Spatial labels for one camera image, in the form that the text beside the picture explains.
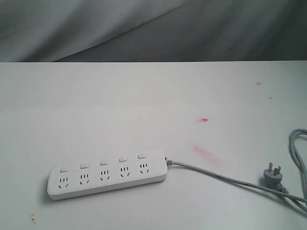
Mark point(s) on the white five-outlet power strip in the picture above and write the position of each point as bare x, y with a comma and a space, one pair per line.
106, 173

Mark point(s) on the grey fabric backdrop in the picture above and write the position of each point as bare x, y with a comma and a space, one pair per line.
152, 30

